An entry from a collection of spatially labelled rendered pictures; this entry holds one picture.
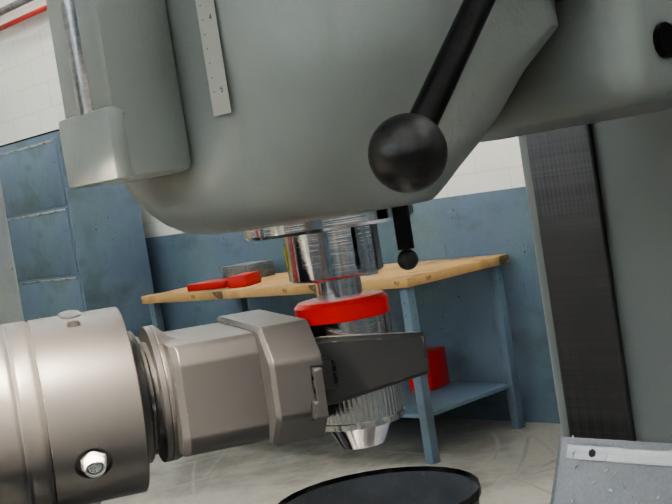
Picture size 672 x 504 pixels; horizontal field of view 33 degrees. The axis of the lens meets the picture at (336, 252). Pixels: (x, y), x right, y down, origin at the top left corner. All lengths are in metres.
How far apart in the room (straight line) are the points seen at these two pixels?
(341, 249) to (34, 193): 7.60
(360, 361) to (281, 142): 0.12
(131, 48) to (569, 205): 0.51
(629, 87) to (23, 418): 0.32
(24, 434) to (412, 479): 2.38
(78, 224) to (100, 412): 7.30
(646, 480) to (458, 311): 5.26
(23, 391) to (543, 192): 0.54
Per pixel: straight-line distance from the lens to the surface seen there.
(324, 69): 0.47
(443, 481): 2.81
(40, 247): 8.16
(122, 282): 7.94
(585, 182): 0.91
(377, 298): 0.56
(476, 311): 6.08
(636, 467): 0.93
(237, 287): 6.34
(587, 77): 0.59
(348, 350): 0.54
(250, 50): 0.47
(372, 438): 0.57
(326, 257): 0.55
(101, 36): 0.48
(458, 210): 6.05
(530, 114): 0.61
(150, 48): 0.49
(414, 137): 0.42
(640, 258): 0.90
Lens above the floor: 1.32
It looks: 3 degrees down
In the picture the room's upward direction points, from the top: 9 degrees counter-clockwise
